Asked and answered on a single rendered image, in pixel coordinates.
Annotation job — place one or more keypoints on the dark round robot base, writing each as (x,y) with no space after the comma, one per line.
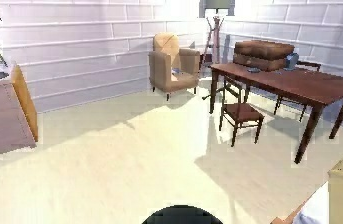
(182,216)

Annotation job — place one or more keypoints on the dark brown wooden chair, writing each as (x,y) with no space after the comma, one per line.
(242,113)
(307,65)

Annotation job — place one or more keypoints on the tan armchair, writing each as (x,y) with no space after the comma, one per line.
(167,71)

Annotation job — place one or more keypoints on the small blue object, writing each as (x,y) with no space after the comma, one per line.
(176,70)

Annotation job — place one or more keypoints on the floor lamp with tripod legs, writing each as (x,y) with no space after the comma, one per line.
(215,36)

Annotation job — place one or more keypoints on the small dark flat object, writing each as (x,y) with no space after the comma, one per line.
(254,70)

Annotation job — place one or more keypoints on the brown suitcase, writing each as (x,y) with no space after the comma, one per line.
(262,55)

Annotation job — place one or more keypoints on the blue grey box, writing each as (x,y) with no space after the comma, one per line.
(291,61)

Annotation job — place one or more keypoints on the dark brown wooden table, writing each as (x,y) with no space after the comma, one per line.
(299,83)

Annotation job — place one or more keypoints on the light wood cabinet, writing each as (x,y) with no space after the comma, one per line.
(9,110)

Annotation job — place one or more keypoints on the white bed with wood frame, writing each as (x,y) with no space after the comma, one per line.
(307,208)

